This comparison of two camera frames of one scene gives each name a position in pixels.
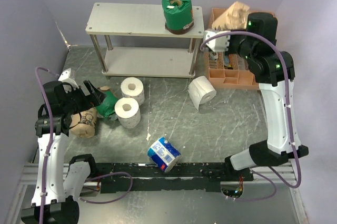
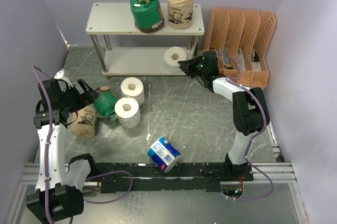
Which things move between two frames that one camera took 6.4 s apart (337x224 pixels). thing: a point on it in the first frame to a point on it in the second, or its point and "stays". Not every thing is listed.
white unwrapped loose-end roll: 201,90 to 172,56
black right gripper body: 238,44 to 198,70
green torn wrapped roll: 107,107 stays
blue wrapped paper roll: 165,155 stays
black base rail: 147,177 stays
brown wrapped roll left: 82,124 stays
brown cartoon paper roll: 234,18 to 180,8
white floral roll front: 127,111 stays
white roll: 133,87 stays
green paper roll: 178,13 to 146,10
